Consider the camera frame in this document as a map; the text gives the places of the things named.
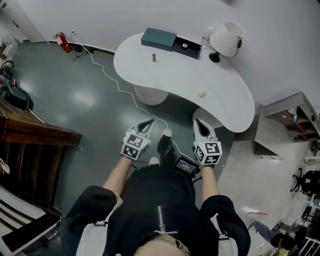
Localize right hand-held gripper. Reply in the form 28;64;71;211
192;118;224;166

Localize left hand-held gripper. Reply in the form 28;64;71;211
120;118;156;161

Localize teal box with dark drawer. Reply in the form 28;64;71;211
140;27;203;61

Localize person's right forearm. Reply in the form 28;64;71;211
199;163;221;209

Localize person's left forearm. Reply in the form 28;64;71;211
102;156;134;199

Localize white cylindrical table leg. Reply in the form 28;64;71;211
132;84;169;106
191;107;227;130

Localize person's black trouser leg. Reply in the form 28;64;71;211
156;134;177;169

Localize black device with screen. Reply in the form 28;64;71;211
172;155;201;176

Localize grey wooden shelf unit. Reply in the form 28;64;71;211
254;91;320;161

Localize person's black jacket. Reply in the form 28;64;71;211
60;166;252;256

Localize clear plastic bottle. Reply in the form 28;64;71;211
200;26;214;50

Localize white shade table lamp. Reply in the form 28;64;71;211
208;21;245;64

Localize dark brown wooden furniture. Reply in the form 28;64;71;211
0;98;84;213

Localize red fire extinguisher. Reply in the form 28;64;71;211
52;32;73;54

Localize black office chair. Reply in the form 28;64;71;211
289;167;320;199

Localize black bag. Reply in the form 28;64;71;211
0;79;34;111

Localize white and brown planks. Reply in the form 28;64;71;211
0;184;62;253

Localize white door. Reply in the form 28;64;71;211
11;0;49;44

